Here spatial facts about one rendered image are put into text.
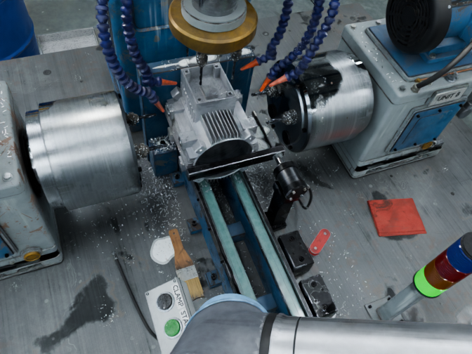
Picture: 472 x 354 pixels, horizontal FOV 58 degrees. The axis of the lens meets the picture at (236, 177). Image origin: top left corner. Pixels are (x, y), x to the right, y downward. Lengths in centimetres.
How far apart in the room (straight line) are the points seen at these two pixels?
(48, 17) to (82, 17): 22
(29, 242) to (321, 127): 74
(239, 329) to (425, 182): 113
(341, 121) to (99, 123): 58
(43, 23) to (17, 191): 237
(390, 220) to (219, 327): 96
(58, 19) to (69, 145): 233
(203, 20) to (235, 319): 58
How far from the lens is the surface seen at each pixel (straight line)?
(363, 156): 130
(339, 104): 109
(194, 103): 99
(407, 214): 137
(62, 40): 241
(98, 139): 92
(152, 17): 112
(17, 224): 101
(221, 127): 100
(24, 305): 117
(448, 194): 149
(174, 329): 81
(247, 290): 100
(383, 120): 119
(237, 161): 103
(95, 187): 95
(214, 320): 44
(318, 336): 41
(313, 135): 108
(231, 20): 86
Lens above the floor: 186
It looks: 55 degrees down
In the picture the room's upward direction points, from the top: 11 degrees clockwise
